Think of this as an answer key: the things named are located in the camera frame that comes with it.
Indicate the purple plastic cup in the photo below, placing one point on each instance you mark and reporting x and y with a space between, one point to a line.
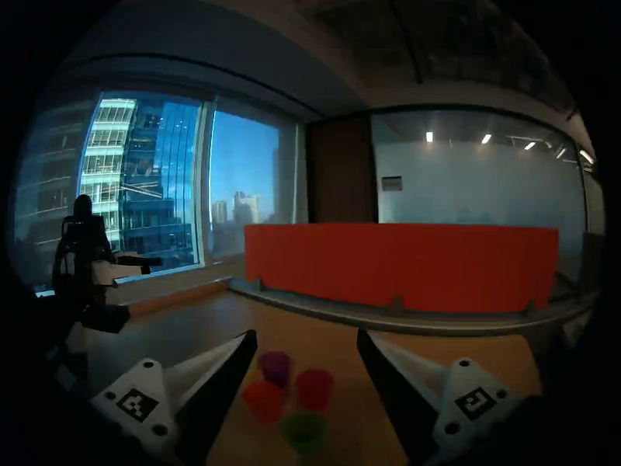
274 366

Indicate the orange plastic cup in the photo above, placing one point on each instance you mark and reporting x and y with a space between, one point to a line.
263 400

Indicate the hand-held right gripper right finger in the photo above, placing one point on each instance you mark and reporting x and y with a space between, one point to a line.
473 388

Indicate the red desk screen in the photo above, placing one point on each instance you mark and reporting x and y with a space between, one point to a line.
398 267

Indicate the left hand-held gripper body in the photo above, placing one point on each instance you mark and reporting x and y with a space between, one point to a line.
82 233

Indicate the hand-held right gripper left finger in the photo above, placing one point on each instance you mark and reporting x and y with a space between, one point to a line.
145 388

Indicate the red plastic cup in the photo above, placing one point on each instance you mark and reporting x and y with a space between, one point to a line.
314 388

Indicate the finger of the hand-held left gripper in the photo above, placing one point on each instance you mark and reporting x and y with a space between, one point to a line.
104 274
104 318

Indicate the green plastic cup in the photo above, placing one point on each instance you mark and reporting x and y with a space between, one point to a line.
303 429

